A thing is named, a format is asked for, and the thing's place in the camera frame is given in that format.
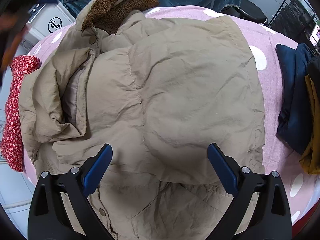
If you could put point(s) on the white beauty machine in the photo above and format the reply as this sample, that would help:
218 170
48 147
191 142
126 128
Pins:
45 19

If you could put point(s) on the black round stool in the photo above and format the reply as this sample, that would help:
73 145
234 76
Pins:
247 11

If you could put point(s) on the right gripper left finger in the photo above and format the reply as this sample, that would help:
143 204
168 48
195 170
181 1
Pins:
48 218

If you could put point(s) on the red floral garment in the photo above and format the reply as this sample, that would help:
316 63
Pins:
11 142

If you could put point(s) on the black wire rack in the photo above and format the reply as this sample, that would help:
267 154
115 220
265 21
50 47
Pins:
296 20

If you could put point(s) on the beige puffer jacket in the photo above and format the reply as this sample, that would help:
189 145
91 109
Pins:
159 92

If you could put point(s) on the pink polka dot bedsheet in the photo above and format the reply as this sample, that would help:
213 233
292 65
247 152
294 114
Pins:
302 189

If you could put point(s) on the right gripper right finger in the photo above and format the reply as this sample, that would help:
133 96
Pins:
271 217

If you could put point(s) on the navy blue garment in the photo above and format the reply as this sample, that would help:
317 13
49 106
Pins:
294 120

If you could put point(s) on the mustard yellow garment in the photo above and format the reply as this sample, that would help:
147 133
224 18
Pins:
310 158

